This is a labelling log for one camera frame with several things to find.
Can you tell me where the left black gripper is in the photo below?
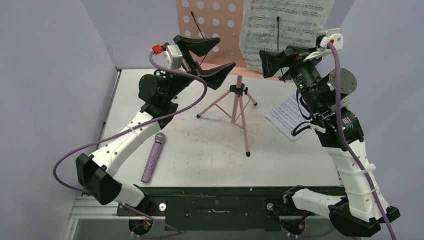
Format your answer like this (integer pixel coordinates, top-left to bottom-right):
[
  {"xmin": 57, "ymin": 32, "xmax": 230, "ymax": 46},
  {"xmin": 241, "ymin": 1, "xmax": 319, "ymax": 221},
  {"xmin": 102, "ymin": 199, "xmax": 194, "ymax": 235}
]
[{"xmin": 163, "ymin": 36, "xmax": 235, "ymax": 101}]

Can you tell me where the sheet music page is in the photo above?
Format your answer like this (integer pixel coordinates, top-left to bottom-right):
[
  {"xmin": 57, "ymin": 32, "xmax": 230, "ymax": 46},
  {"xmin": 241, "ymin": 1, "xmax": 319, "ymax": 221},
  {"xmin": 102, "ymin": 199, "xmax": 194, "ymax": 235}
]
[
  {"xmin": 238, "ymin": 0, "xmax": 335, "ymax": 73},
  {"xmin": 264, "ymin": 94, "xmax": 310, "ymax": 141}
]

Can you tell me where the pink folding music stand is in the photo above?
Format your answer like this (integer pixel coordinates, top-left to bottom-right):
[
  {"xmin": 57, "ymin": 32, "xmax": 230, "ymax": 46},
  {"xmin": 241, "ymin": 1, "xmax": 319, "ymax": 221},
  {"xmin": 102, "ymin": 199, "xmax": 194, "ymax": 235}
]
[{"xmin": 175, "ymin": 0, "xmax": 336, "ymax": 158}]

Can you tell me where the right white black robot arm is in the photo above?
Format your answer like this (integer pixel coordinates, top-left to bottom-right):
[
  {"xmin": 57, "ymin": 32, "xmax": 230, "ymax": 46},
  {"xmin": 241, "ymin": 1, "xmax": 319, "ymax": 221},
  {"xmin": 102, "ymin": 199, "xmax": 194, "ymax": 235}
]
[{"xmin": 259, "ymin": 44, "xmax": 400, "ymax": 239}]

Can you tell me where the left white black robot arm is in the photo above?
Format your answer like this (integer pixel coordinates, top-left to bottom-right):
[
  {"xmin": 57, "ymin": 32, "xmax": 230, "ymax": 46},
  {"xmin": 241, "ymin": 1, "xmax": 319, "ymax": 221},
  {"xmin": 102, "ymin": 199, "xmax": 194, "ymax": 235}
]
[{"xmin": 75, "ymin": 35, "xmax": 236, "ymax": 216}]

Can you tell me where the purple glitter microphone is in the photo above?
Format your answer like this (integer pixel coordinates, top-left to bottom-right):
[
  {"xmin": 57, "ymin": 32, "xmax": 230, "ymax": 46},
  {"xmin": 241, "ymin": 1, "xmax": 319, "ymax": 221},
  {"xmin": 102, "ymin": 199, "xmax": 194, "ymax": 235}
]
[{"xmin": 140, "ymin": 132, "xmax": 167, "ymax": 184}]

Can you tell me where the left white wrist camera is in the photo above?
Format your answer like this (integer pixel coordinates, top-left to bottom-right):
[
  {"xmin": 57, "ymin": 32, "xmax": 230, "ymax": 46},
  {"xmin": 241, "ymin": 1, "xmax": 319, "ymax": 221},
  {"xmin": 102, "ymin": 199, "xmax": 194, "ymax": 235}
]
[{"xmin": 151, "ymin": 42, "xmax": 183, "ymax": 70}]

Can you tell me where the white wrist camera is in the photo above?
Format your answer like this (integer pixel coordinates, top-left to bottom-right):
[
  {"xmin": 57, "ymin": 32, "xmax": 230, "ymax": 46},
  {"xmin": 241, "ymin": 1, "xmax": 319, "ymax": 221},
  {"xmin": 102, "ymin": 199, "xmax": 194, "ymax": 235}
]
[
  {"xmin": 303, "ymin": 28, "xmax": 344, "ymax": 62},
  {"xmin": 151, "ymin": 42, "xmax": 183, "ymax": 70}
]

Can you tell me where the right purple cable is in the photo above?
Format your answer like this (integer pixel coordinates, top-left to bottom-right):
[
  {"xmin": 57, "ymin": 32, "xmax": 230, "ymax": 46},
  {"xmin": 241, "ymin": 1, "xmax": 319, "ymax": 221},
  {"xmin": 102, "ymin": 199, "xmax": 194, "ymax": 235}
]
[{"xmin": 281, "ymin": 41, "xmax": 398, "ymax": 240}]

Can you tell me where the purple cable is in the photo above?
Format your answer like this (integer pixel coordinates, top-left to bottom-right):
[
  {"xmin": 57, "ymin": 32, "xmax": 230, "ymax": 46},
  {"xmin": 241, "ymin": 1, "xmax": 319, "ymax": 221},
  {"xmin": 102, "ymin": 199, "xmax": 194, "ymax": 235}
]
[
  {"xmin": 52, "ymin": 49, "xmax": 209, "ymax": 239},
  {"xmin": 281, "ymin": 41, "xmax": 398, "ymax": 240}
]

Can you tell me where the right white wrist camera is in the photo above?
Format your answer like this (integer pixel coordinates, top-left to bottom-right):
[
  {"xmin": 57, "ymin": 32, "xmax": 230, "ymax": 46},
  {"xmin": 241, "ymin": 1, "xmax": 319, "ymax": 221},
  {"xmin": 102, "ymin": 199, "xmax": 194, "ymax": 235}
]
[{"xmin": 303, "ymin": 28, "xmax": 344, "ymax": 62}]

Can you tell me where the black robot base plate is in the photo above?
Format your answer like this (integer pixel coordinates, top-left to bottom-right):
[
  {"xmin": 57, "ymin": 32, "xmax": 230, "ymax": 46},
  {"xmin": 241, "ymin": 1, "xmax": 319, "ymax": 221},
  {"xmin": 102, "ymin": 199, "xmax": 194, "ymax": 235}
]
[{"xmin": 116, "ymin": 186, "xmax": 350, "ymax": 232}]

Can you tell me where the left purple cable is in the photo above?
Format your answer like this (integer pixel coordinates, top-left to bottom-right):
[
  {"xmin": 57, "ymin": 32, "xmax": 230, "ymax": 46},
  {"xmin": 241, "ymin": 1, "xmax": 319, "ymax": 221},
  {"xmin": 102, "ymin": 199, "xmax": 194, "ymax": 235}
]
[{"xmin": 52, "ymin": 49, "xmax": 209, "ymax": 239}]

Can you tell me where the aluminium frame rail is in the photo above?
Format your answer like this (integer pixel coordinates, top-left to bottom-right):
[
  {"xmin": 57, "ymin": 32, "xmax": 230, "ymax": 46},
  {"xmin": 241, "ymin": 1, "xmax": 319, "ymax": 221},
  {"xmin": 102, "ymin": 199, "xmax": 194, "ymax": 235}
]
[{"xmin": 69, "ymin": 196, "xmax": 130, "ymax": 220}]

